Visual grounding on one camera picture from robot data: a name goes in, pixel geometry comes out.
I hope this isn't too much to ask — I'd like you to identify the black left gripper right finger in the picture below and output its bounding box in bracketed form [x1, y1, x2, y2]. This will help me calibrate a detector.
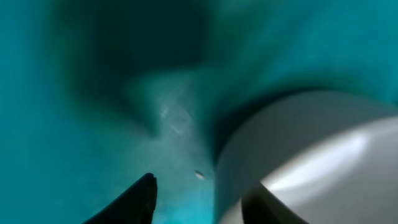
[241, 183, 308, 224]

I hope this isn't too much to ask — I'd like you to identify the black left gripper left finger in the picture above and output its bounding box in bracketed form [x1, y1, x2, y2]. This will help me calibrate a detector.
[83, 173, 157, 224]

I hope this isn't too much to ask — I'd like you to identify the bowl of rice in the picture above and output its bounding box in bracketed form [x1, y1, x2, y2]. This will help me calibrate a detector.
[214, 91, 397, 223]

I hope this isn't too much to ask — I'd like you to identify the stray rice grain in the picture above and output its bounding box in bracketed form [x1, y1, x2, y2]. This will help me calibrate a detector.
[195, 170, 205, 180]

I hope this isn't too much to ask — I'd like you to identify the teal serving tray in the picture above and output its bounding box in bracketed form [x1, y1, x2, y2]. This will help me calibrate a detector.
[1, 0, 397, 223]

